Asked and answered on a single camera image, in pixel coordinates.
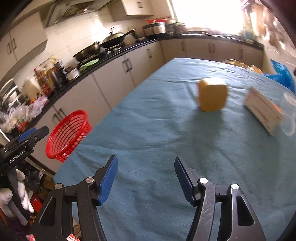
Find white orange carton box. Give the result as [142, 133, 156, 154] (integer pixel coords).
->
[243, 87, 283, 135]

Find clear plastic cup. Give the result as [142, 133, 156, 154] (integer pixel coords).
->
[280, 92, 296, 136]

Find yellow box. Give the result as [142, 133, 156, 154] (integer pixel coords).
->
[197, 78, 228, 112]

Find lower kitchen cabinets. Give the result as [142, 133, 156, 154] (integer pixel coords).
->
[23, 38, 265, 172]

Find white gloved left hand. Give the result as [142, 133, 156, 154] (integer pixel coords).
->
[1, 168, 34, 226]

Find plastic bags on counter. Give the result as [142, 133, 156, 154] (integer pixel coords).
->
[1, 96, 48, 133]

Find red plastic basket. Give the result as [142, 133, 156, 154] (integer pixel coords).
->
[46, 110, 92, 163]

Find white electric kettle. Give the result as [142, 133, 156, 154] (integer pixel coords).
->
[22, 77, 42, 99]

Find sauce bottles group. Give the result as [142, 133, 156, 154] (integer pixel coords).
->
[34, 56, 69, 97]

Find green cloth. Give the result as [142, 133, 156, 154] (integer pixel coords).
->
[79, 58, 99, 72]

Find black frying pan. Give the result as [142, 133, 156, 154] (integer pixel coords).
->
[73, 42, 100, 62]

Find range hood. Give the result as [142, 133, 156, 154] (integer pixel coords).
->
[44, 0, 111, 28]

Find blue plastic bag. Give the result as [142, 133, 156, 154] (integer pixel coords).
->
[264, 59, 295, 93]

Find black wok with lid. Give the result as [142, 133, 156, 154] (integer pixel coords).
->
[100, 29, 135, 48]

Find yellow plastic bag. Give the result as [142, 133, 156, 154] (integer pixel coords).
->
[223, 59, 263, 74]

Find hanging plastic bags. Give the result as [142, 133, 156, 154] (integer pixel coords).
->
[241, 1, 295, 51]

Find upper wall cabinet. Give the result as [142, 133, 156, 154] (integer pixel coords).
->
[1, 12, 48, 82]

